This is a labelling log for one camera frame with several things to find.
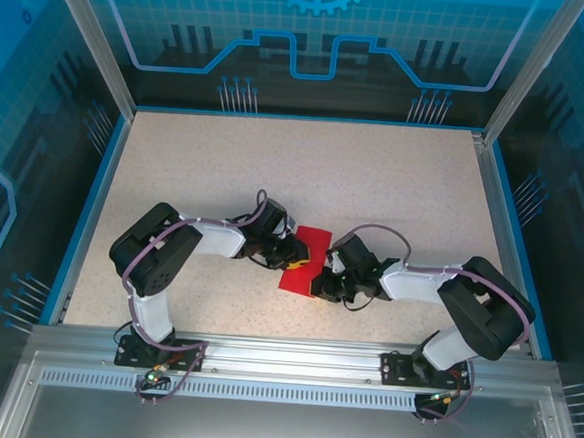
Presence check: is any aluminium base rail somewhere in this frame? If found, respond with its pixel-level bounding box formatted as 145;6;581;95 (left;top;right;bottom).
28;318;562;399

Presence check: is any aluminium side rail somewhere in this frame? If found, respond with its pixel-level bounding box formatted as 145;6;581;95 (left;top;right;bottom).
454;130;550;358

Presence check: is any small connector with green light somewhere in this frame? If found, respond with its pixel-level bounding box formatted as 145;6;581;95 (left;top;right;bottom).
142;362;173;390
426;387;461;408

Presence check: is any grey sheet metal tray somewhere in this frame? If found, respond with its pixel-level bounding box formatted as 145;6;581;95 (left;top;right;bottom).
0;348;584;438

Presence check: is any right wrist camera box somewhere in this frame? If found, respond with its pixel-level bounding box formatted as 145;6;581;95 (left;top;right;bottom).
320;249;342;274

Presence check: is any slotted metal cable duct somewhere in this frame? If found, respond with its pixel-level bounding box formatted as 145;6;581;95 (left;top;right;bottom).
39;367;461;416

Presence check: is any aluminium frame post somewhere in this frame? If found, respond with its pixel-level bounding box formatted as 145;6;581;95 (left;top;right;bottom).
482;0;584;153
33;0;146;119

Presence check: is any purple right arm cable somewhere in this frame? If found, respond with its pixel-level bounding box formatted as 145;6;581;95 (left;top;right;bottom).
327;220;542;430

